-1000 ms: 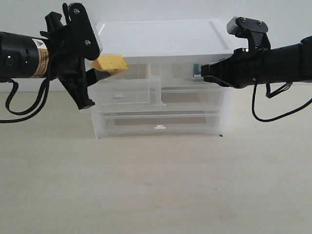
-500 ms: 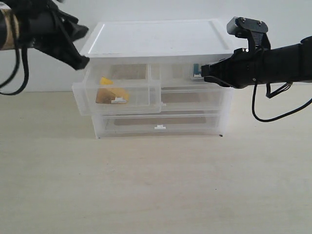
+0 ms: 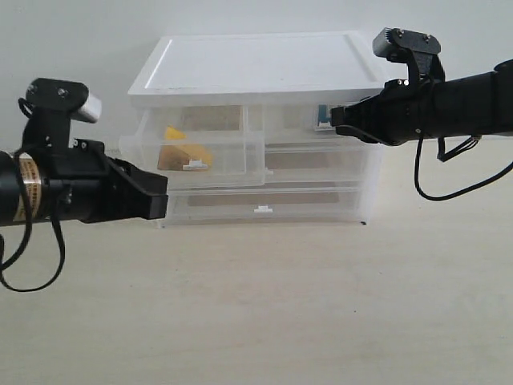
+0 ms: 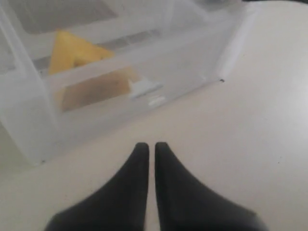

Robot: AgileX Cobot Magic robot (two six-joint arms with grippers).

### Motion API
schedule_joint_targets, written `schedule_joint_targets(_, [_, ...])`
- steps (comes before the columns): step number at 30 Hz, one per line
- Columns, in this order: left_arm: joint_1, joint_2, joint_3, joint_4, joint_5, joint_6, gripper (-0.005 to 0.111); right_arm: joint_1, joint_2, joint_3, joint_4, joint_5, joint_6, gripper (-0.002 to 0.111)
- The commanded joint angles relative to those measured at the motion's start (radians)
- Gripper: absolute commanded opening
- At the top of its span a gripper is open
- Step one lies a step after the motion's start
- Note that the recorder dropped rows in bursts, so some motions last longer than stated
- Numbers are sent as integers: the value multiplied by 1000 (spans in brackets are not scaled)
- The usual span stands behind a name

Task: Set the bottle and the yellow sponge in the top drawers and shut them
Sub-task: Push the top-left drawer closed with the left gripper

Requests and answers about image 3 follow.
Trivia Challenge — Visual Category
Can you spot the white plastic drawer cabinet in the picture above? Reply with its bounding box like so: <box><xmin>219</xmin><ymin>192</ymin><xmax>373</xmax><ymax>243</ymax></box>
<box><xmin>128</xmin><ymin>31</ymin><xmax>386</xmax><ymax>225</ymax></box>

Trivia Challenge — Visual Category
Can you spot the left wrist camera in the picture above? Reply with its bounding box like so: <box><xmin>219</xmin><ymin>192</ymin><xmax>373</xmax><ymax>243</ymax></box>
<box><xmin>18</xmin><ymin>78</ymin><xmax>103</xmax><ymax>152</ymax></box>

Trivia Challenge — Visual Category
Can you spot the yellow cheese wedge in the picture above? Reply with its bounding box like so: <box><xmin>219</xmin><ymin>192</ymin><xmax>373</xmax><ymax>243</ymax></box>
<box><xmin>157</xmin><ymin>144</ymin><xmax>213</xmax><ymax>172</ymax></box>

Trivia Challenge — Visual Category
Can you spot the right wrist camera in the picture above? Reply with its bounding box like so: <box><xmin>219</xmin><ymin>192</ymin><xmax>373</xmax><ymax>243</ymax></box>
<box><xmin>372</xmin><ymin>27</ymin><xmax>446</xmax><ymax>85</ymax></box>

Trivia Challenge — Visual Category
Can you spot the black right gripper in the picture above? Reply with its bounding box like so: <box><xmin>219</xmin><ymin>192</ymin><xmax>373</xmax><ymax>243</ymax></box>
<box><xmin>330</xmin><ymin>78</ymin><xmax>443</xmax><ymax>145</ymax></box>

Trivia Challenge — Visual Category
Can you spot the middle wide clear drawer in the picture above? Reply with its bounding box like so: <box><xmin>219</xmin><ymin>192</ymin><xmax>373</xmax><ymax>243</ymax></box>
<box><xmin>265</xmin><ymin>141</ymin><xmax>382</xmax><ymax>185</ymax></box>

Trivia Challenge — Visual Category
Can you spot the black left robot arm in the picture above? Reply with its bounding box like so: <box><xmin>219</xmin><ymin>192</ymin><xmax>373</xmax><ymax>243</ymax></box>
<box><xmin>1</xmin><ymin>139</ymin><xmax>168</xmax><ymax>226</ymax></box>

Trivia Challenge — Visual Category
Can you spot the wide clear drawer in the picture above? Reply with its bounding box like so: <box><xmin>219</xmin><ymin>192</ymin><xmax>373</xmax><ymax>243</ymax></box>
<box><xmin>265</xmin><ymin>141</ymin><xmax>382</xmax><ymax>185</ymax></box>
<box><xmin>161</xmin><ymin>181</ymin><xmax>370</xmax><ymax>225</ymax></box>

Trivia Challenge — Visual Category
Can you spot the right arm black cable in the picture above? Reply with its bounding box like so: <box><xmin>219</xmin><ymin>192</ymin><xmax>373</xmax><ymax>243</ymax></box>
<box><xmin>414</xmin><ymin>134</ymin><xmax>513</xmax><ymax>201</ymax></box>

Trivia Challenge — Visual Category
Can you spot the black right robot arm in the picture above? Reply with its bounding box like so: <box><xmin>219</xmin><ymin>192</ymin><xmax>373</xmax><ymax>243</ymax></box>
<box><xmin>330</xmin><ymin>60</ymin><xmax>512</xmax><ymax>146</ymax></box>

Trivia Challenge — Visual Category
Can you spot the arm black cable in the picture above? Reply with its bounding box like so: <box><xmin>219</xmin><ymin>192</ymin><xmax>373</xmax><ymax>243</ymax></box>
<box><xmin>0</xmin><ymin>97</ymin><xmax>67</xmax><ymax>293</ymax></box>
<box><xmin>414</xmin><ymin>134</ymin><xmax>513</xmax><ymax>201</ymax></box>

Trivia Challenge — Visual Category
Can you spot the bottom wide clear drawer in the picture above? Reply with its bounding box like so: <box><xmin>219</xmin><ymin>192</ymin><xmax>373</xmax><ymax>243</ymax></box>
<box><xmin>161</xmin><ymin>181</ymin><xmax>370</xmax><ymax>225</ymax></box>

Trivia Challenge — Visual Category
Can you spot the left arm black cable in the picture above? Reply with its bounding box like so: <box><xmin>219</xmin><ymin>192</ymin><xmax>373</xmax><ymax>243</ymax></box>
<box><xmin>0</xmin><ymin>97</ymin><xmax>67</xmax><ymax>293</ymax></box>

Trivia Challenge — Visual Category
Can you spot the white blue pill bottle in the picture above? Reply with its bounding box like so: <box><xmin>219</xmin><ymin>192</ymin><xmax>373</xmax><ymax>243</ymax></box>
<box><xmin>313</xmin><ymin>104</ymin><xmax>335</xmax><ymax>132</ymax></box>

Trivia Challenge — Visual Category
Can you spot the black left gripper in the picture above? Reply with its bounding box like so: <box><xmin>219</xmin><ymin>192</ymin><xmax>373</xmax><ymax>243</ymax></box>
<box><xmin>39</xmin><ymin>140</ymin><xmax>168</xmax><ymax>223</ymax></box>

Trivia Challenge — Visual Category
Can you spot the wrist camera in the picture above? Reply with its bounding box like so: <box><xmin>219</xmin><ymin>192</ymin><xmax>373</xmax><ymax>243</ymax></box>
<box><xmin>372</xmin><ymin>27</ymin><xmax>446</xmax><ymax>85</ymax></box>
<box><xmin>18</xmin><ymin>78</ymin><xmax>103</xmax><ymax>152</ymax></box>

